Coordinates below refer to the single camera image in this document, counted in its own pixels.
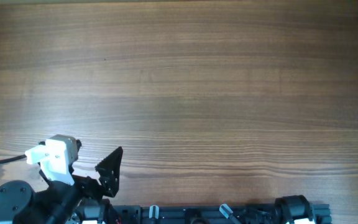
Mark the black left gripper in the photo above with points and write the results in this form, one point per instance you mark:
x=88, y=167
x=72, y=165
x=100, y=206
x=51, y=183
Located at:
x=89, y=182

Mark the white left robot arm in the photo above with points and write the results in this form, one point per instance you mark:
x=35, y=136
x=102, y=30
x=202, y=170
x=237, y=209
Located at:
x=81, y=202

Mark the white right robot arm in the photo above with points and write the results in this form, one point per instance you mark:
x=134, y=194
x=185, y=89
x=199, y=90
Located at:
x=294, y=209

